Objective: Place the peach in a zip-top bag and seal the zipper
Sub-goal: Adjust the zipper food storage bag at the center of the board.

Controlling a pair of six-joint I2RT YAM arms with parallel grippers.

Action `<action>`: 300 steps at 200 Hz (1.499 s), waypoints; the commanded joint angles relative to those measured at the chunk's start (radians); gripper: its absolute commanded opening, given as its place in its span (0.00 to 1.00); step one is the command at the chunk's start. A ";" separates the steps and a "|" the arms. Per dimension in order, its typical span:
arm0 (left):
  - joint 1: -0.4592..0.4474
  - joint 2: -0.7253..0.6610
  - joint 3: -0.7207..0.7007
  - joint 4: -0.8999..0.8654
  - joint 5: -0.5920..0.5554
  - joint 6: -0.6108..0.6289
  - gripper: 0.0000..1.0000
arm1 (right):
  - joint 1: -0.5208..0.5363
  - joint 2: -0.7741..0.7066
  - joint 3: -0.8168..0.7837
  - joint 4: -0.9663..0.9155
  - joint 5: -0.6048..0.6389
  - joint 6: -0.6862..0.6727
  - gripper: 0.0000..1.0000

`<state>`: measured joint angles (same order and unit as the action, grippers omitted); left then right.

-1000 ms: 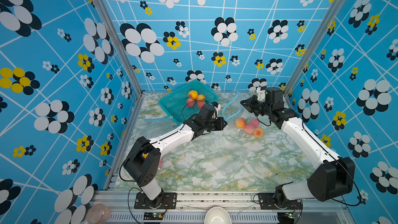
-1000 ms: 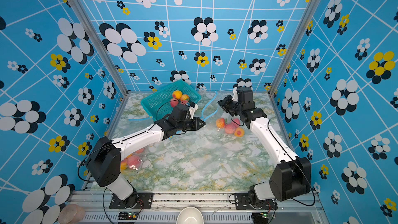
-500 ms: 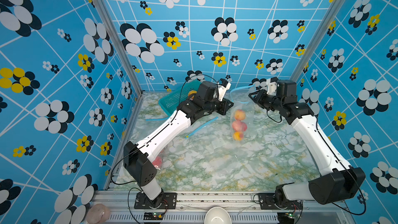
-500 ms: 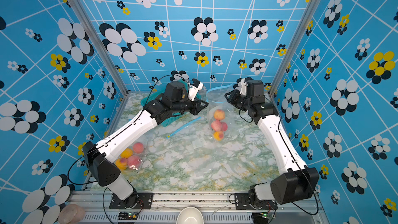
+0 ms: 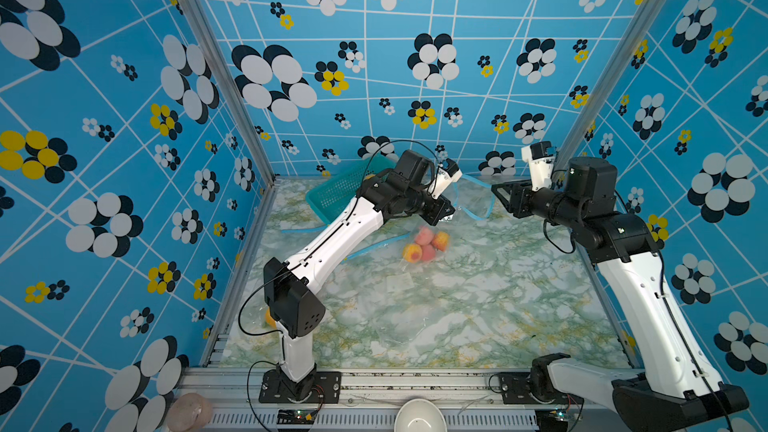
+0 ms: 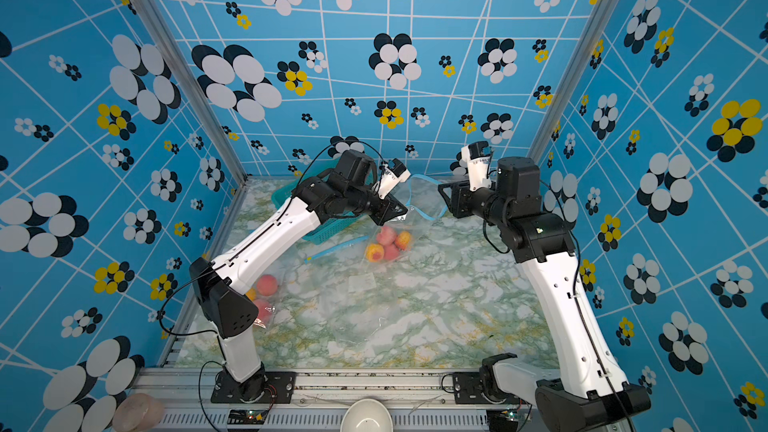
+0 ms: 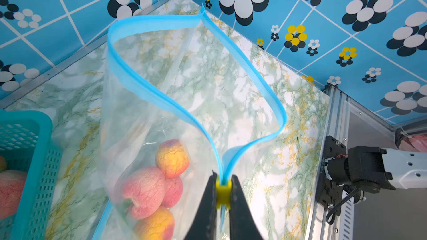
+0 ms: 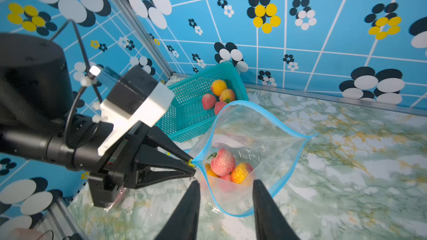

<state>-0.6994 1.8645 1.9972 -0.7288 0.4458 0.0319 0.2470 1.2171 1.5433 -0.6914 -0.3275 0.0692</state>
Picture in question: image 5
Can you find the pink fuzzy peach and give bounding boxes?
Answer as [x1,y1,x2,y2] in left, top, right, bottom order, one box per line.
[414,227,435,246]

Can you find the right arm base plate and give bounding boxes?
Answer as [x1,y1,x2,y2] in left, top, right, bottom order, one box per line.
[489,371,584,406]

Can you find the aluminium front rail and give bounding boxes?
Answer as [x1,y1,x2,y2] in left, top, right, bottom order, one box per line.
[173,367,685,432]

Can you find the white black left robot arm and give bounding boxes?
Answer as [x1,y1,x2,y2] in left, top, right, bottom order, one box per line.
[264,160,462,385]

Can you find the white bowl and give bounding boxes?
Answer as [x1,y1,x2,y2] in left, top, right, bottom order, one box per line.
[394,398,447,432]

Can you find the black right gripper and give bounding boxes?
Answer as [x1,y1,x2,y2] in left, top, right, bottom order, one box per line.
[492,178,584,234]

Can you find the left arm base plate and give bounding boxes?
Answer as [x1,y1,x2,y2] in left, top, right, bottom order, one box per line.
[258,368,342,404]

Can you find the pink lumpy object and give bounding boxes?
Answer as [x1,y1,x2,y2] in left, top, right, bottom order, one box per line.
[165,393,213,432]

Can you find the clear zip bag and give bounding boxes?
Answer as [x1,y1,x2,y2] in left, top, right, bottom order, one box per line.
[344,234,410,261]
[402,176,496,266]

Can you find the yellow round peach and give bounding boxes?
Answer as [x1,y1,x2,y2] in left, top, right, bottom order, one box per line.
[402,243,423,263]

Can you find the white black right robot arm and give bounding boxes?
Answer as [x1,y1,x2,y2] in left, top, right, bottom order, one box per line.
[492,181,750,431]

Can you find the teal plastic mesh basket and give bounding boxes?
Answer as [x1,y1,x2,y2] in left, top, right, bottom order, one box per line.
[305,155,395,224]

